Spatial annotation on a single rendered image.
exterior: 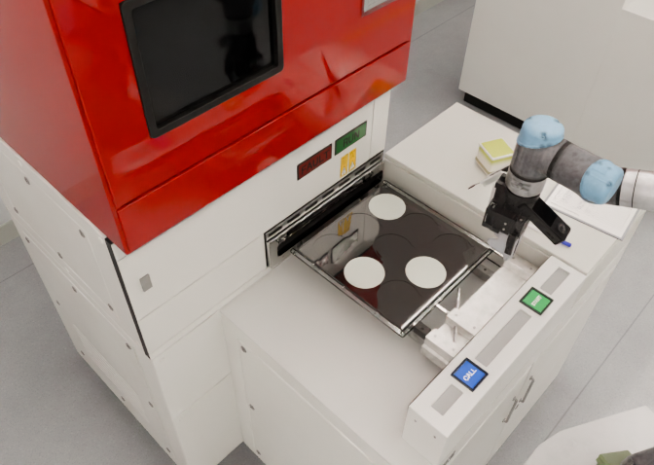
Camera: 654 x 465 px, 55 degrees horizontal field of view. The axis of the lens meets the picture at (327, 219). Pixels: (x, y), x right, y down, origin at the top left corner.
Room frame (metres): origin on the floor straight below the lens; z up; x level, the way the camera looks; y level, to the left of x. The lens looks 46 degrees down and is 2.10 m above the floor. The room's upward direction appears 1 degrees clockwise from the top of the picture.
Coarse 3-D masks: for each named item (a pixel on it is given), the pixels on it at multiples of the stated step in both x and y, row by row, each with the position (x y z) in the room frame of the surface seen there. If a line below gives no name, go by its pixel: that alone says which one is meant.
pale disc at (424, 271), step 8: (408, 264) 1.01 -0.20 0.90; (416, 264) 1.01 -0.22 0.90; (424, 264) 1.01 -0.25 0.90; (432, 264) 1.01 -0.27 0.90; (440, 264) 1.01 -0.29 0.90; (408, 272) 0.98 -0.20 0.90; (416, 272) 0.98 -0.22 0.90; (424, 272) 0.98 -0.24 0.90; (432, 272) 0.98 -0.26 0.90; (440, 272) 0.98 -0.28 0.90; (416, 280) 0.96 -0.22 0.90; (424, 280) 0.96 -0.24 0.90; (432, 280) 0.96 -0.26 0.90; (440, 280) 0.96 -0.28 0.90
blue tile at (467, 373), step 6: (462, 366) 0.68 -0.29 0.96; (468, 366) 0.68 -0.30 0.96; (474, 366) 0.69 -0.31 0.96; (456, 372) 0.67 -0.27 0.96; (462, 372) 0.67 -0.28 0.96; (468, 372) 0.67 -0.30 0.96; (474, 372) 0.67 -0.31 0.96; (480, 372) 0.67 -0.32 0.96; (462, 378) 0.66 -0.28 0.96; (468, 378) 0.66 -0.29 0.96; (474, 378) 0.66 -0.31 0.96; (480, 378) 0.66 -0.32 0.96; (468, 384) 0.64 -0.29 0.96; (474, 384) 0.64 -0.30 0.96
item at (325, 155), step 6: (324, 150) 1.18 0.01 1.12; (330, 150) 1.20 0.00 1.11; (318, 156) 1.16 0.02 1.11; (324, 156) 1.18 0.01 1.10; (330, 156) 1.20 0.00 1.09; (306, 162) 1.13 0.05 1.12; (312, 162) 1.15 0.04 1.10; (318, 162) 1.17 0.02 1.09; (300, 168) 1.12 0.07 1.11; (306, 168) 1.13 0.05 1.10; (312, 168) 1.15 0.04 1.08; (300, 174) 1.12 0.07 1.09
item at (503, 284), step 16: (496, 272) 1.00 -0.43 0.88; (512, 272) 1.01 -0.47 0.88; (480, 288) 0.95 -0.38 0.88; (496, 288) 0.95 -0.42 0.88; (512, 288) 0.96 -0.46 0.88; (464, 304) 0.90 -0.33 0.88; (480, 304) 0.90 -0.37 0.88; (496, 304) 0.90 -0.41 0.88; (480, 320) 0.86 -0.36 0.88; (448, 336) 0.81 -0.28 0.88; (432, 352) 0.77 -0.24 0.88
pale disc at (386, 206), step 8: (376, 200) 1.23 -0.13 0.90; (384, 200) 1.23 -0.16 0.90; (392, 200) 1.23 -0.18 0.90; (400, 200) 1.23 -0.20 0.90; (376, 208) 1.20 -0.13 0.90; (384, 208) 1.20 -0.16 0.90; (392, 208) 1.20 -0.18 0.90; (400, 208) 1.20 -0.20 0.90; (376, 216) 1.17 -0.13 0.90; (384, 216) 1.17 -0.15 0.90; (392, 216) 1.17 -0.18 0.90; (400, 216) 1.18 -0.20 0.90
